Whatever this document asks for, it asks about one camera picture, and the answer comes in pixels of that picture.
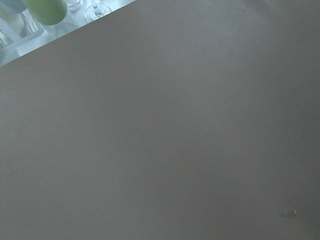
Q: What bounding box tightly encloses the green cup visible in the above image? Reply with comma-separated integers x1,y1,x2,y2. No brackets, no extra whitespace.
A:
23,0,68,26

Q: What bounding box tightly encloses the light blue cup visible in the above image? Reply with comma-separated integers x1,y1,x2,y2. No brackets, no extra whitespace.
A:
0,0,27,15

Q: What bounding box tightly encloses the wine glass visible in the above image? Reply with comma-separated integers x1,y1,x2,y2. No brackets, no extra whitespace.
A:
84,0,112,24

